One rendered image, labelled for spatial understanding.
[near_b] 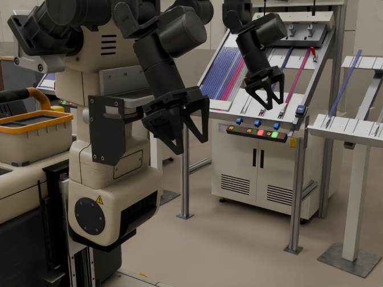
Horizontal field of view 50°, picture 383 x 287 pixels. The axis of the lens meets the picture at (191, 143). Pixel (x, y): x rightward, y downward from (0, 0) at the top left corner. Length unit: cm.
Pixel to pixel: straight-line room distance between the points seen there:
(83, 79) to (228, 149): 181
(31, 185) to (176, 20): 72
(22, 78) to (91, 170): 473
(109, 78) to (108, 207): 32
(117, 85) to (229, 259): 149
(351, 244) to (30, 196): 166
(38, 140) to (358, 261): 175
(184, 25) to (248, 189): 215
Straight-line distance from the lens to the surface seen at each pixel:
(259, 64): 109
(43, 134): 130
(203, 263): 225
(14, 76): 588
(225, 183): 282
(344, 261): 239
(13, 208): 122
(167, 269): 221
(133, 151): 112
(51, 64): 90
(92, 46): 97
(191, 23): 69
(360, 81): 485
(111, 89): 99
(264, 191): 270
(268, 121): 222
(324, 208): 281
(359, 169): 220
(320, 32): 250
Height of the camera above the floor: 120
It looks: 16 degrees down
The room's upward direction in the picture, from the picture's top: straight up
